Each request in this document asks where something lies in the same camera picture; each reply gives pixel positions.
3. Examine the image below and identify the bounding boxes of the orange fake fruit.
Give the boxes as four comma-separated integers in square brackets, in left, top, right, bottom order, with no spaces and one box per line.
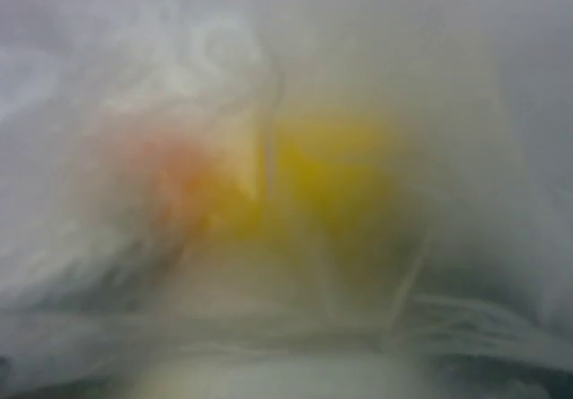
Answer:
[115,129,236,237]

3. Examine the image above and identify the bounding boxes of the yellow fake fruit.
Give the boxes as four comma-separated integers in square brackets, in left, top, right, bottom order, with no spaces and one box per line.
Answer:
[211,115,407,248]

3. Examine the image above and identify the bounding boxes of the clear printed plastic bag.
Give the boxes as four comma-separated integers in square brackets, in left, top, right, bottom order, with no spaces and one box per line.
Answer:
[1,0,572,398]

